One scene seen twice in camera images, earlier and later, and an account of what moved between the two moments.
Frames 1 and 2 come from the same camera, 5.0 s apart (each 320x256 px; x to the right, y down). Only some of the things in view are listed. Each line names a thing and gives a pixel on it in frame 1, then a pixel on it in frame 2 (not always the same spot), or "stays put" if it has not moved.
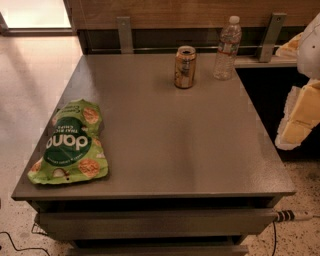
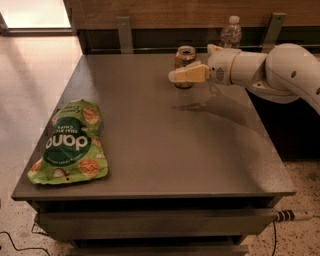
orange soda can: (185, 67) stays put
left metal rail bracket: (125, 35) stays put
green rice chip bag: (74, 147) stays put
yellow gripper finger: (301, 115) to (190, 73)
